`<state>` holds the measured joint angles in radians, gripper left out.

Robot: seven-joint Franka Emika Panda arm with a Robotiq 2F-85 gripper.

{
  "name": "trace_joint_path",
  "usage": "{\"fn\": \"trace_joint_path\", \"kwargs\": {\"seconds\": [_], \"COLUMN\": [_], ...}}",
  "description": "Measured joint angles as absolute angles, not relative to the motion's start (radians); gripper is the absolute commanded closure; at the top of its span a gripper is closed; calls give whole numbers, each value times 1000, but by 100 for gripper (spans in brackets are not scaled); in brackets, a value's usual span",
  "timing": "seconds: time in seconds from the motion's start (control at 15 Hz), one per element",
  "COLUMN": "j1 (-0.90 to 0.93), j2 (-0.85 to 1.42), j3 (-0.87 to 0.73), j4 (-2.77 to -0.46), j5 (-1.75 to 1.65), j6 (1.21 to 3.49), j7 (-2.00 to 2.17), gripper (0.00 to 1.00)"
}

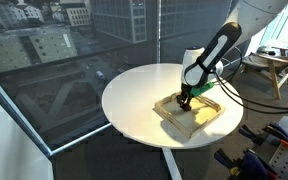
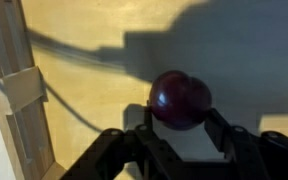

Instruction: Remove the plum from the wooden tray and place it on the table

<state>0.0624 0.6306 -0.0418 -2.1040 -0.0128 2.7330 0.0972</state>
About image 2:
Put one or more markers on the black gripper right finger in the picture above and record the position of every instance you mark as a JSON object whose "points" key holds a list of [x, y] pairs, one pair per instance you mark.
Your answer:
{"points": [[260, 156]]}

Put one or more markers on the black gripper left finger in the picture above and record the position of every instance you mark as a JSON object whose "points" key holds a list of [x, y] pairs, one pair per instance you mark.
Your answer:
{"points": [[127, 156]]}

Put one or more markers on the dark red plum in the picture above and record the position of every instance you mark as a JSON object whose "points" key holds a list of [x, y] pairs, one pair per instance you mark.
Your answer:
{"points": [[180, 100]]}

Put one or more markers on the square wooden tray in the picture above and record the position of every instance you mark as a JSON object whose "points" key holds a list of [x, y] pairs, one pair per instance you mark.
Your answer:
{"points": [[84, 50]]}

